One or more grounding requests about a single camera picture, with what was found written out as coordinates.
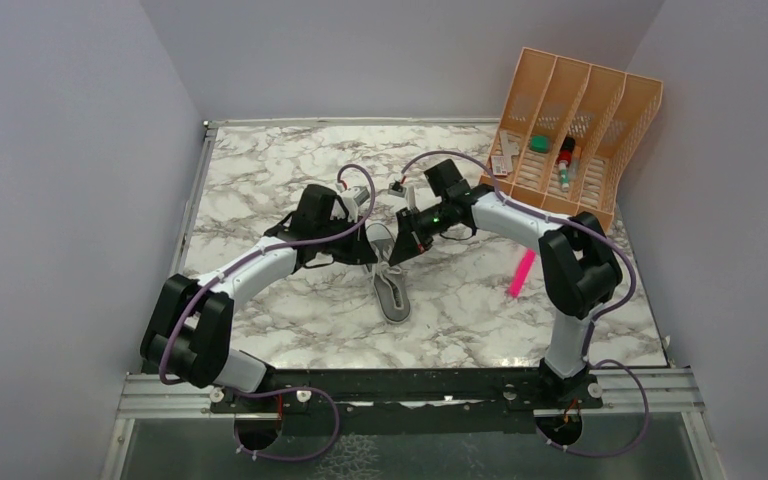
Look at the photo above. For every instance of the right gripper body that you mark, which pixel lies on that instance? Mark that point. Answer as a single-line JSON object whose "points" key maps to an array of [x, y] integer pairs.
{"points": [[426, 223]]}

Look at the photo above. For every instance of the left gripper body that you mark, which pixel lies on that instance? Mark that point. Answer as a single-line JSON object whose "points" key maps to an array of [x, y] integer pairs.
{"points": [[346, 249]]}

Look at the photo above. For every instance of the white shoelace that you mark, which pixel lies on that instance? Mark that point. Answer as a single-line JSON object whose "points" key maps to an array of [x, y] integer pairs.
{"points": [[381, 268]]}

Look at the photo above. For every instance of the grey canvas sneaker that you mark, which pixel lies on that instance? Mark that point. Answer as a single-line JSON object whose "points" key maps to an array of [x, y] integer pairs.
{"points": [[392, 299]]}

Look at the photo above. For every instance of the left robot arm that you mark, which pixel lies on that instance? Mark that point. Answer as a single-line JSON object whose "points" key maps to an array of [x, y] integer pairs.
{"points": [[189, 333]]}

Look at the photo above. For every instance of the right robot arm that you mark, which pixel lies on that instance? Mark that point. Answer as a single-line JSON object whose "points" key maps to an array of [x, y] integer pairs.
{"points": [[580, 266]]}

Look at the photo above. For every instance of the grey card pieces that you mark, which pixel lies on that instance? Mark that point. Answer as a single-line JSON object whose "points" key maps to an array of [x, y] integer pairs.
{"points": [[505, 153]]}

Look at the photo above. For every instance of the pink plastic bar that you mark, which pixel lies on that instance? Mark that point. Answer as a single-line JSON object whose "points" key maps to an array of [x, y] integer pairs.
{"points": [[521, 273]]}

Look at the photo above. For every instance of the green round cap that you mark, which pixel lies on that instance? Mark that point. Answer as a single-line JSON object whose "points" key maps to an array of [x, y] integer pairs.
{"points": [[540, 144]]}

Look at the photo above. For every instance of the white green tube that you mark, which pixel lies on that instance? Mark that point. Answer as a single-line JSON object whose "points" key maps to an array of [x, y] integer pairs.
{"points": [[563, 176]]}

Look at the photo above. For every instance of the red black marker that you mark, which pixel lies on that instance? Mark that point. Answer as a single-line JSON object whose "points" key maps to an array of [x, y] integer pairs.
{"points": [[566, 150]]}

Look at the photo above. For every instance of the orange desk organizer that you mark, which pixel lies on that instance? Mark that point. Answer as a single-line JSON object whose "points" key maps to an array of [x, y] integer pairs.
{"points": [[569, 129]]}

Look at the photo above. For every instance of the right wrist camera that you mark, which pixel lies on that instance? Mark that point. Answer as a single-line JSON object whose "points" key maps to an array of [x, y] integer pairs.
{"points": [[407, 194]]}

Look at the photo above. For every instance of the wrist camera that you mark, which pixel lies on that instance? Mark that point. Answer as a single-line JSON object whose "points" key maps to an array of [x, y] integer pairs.
{"points": [[348, 203], [407, 194]]}

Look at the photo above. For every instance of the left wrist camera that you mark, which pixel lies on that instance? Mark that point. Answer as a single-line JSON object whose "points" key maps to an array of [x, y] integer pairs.
{"points": [[348, 203]]}

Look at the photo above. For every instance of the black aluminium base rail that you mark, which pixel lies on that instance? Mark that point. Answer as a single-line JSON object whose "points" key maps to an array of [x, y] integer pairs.
{"points": [[315, 402]]}

